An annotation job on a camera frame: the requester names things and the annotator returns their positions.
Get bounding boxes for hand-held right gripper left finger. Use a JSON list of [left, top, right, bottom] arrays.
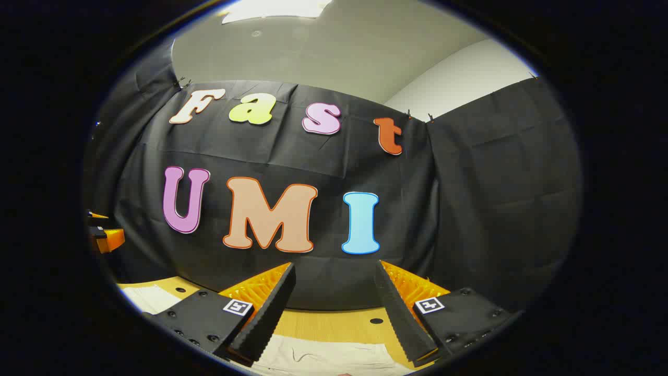
[[142, 262, 297, 367]]

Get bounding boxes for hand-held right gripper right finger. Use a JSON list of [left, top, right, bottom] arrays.
[[374, 260, 523, 368]]

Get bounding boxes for white jeans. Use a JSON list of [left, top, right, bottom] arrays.
[[123, 285, 418, 376]]

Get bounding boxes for black backdrop cloth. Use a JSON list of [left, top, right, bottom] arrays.
[[83, 39, 582, 314]]

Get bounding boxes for ceiling light panel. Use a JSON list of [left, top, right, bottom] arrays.
[[222, 0, 335, 25]]

